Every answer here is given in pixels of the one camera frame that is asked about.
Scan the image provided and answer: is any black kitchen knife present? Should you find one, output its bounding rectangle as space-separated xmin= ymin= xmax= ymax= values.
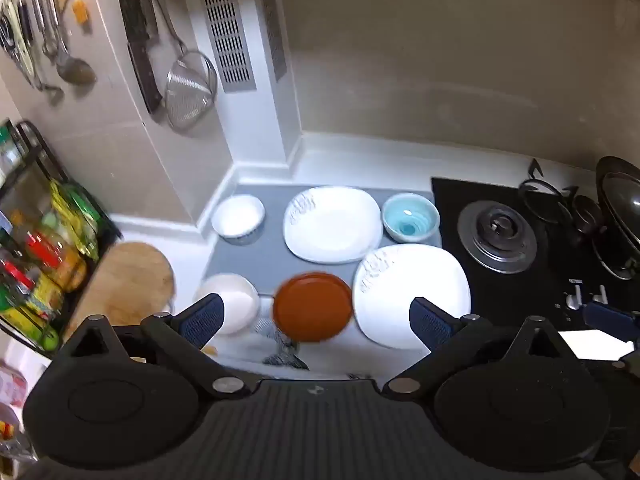
xmin=113 ymin=0 xmax=165 ymax=116

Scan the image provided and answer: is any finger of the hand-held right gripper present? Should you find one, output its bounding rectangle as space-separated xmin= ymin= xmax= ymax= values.
xmin=582 ymin=301 xmax=640 ymax=343

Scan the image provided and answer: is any round metal stove burner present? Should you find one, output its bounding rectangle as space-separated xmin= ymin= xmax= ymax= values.
xmin=457 ymin=200 xmax=540 ymax=275

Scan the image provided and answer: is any row of seasoning bottles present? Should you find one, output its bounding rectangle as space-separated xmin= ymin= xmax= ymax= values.
xmin=0 ymin=127 xmax=103 ymax=352

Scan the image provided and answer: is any metal mesh strainer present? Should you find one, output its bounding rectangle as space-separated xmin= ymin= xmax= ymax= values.
xmin=150 ymin=0 xmax=219 ymax=134

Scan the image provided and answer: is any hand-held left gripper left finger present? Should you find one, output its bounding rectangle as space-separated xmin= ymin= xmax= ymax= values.
xmin=59 ymin=293 xmax=261 ymax=402

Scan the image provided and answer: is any dark wok with lid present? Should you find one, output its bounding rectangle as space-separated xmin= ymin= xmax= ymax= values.
xmin=591 ymin=156 xmax=640 ymax=281

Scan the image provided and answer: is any white bowl with patterned outside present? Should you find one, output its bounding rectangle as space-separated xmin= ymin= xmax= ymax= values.
xmin=210 ymin=194 xmax=266 ymax=245

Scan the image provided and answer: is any white square floral plate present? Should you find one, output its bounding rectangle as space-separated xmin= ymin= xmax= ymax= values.
xmin=283 ymin=186 xmax=383 ymax=265
xmin=352 ymin=244 xmax=472 ymax=351

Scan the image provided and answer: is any black iron pan support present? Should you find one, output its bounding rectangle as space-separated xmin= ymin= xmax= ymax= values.
xmin=517 ymin=158 xmax=582 ymax=226

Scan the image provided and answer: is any wide metal vent grille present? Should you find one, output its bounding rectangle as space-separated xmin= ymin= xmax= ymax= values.
xmin=194 ymin=0 xmax=257 ymax=94

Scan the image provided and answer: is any brown round plate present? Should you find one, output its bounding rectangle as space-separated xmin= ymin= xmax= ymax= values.
xmin=272 ymin=272 xmax=355 ymax=345

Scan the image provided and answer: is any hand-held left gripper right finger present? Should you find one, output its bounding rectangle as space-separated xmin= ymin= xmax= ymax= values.
xmin=381 ymin=297 xmax=584 ymax=402

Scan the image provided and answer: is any row of hanging metal utensils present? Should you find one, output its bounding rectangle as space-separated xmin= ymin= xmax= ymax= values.
xmin=0 ymin=0 xmax=66 ymax=103

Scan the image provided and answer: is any metal ladle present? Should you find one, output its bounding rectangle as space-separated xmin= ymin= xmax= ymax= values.
xmin=39 ymin=0 xmax=97 ymax=86

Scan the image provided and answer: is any plain white bowl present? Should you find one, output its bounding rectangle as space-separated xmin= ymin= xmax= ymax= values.
xmin=194 ymin=273 xmax=262 ymax=336

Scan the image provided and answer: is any grey counter mat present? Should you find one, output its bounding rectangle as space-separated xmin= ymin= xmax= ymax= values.
xmin=202 ymin=185 xmax=444 ymax=356

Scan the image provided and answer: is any narrow metal vent grille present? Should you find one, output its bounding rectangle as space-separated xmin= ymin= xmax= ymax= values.
xmin=255 ymin=0 xmax=289 ymax=84

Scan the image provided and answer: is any black glass gas stove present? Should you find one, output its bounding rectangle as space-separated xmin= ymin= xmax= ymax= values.
xmin=431 ymin=176 xmax=640 ymax=342

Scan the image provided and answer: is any round wooden cutting board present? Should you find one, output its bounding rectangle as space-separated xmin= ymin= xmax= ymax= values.
xmin=60 ymin=241 xmax=177 ymax=348

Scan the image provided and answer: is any patterned dish cloth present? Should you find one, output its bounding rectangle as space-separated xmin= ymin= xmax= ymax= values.
xmin=252 ymin=310 xmax=312 ymax=372

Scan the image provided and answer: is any black wire seasoning rack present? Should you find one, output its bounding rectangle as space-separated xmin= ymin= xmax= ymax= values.
xmin=0 ymin=119 xmax=124 ymax=361

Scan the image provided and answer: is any light blue bowl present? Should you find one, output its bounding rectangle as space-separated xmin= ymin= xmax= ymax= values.
xmin=382 ymin=192 xmax=441 ymax=244

